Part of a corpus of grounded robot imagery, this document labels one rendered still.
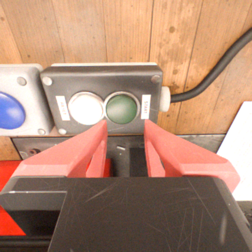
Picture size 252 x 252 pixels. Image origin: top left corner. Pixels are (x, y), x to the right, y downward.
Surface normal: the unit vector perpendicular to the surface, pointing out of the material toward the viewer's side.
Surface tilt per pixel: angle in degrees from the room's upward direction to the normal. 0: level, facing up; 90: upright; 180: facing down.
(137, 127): 0
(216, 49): 0
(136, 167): 90
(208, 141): 0
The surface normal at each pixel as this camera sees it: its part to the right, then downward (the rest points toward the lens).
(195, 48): 0.02, 0.58
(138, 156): 0.00, -0.81
